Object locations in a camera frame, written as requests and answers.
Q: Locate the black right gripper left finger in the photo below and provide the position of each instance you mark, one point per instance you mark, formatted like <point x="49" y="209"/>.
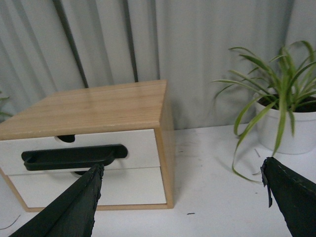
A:
<point x="72" y="213"/>

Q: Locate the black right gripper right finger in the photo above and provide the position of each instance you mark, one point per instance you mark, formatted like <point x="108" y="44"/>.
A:
<point x="294" y="194"/>

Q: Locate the black drawer handle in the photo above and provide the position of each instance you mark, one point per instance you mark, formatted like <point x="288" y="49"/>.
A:
<point x="72" y="158"/>

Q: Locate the white drawer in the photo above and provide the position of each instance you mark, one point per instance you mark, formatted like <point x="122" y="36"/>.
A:
<point x="141" y="146"/>
<point x="119" y="187"/>

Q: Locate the wooden drawer cabinet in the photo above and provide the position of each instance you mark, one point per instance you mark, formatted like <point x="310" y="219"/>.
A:
<point x="126" y="107"/>

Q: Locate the white plant pot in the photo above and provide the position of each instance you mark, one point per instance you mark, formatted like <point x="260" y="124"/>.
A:
<point x="299" y="141"/>

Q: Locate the green spider plant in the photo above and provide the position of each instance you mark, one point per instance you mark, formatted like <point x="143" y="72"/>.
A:
<point x="285" y="83"/>

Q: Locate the grey curtain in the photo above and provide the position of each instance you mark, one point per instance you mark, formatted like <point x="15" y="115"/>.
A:
<point x="57" y="45"/>

